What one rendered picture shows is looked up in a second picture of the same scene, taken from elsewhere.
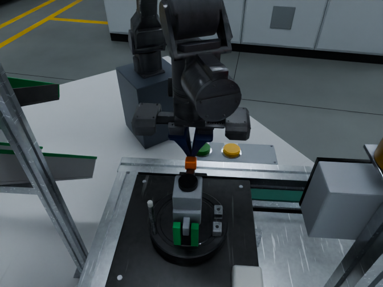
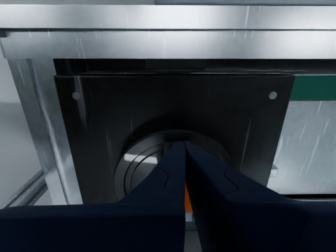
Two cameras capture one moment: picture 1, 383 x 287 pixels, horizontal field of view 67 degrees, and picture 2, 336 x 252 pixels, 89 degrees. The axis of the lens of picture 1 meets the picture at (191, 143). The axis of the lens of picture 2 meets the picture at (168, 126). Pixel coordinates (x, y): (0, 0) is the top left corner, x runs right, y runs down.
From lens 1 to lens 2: 52 cm
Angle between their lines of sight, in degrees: 70
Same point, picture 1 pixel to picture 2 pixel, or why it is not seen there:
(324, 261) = (328, 164)
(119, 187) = (34, 103)
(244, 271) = not seen: hidden behind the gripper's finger
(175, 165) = (132, 28)
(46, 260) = (17, 153)
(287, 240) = (299, 142)
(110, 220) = (57, 164)
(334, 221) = not seen: outside the picture
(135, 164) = (36, 28)
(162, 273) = not seen: hidden behind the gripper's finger
